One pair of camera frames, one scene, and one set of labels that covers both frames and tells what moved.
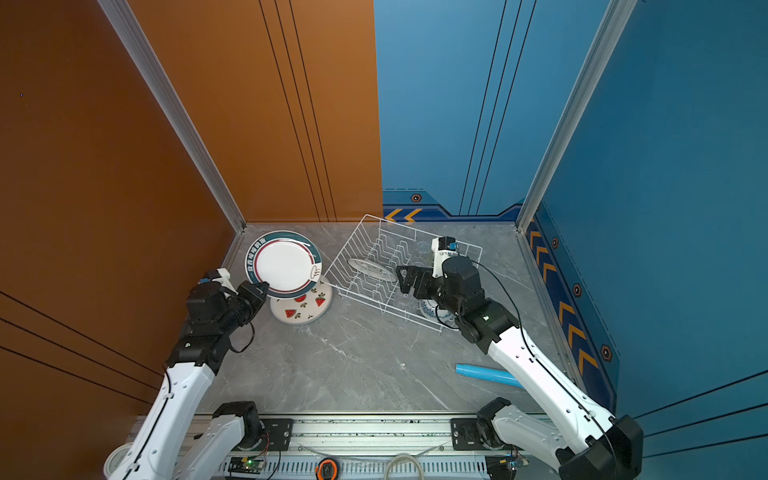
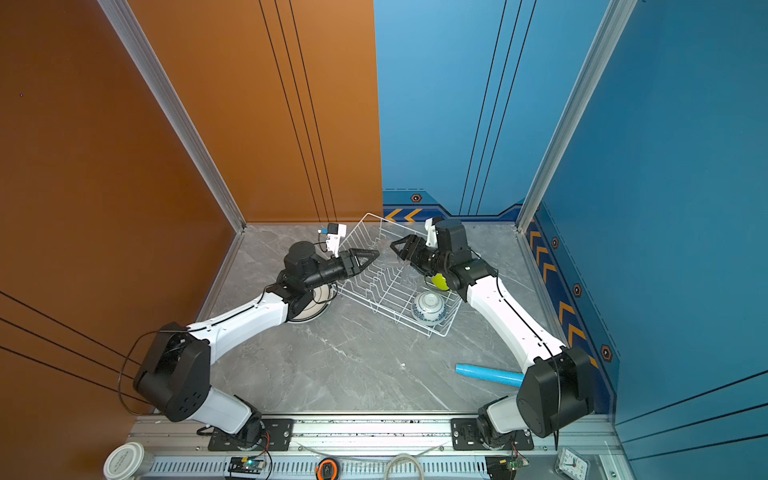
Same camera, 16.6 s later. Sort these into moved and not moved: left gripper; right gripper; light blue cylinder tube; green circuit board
Moved: right gripper; left gripper
Not moved: green circuit board; light blue cylinder tube
